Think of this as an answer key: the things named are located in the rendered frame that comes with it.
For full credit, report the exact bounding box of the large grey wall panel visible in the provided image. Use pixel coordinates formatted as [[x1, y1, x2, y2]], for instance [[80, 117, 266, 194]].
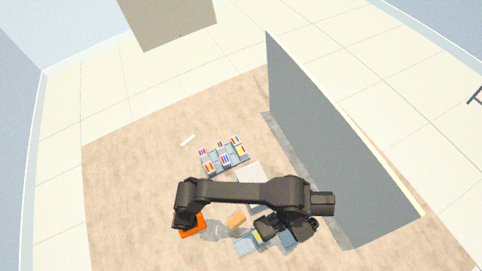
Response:
[[265, 28, 426, 249]]

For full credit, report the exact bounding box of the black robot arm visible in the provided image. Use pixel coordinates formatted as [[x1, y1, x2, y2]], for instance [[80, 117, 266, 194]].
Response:
[[171, 174, 336, 243]]

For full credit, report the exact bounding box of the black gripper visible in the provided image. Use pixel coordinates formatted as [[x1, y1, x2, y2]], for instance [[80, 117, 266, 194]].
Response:
[[253, 211, 297, 242]]

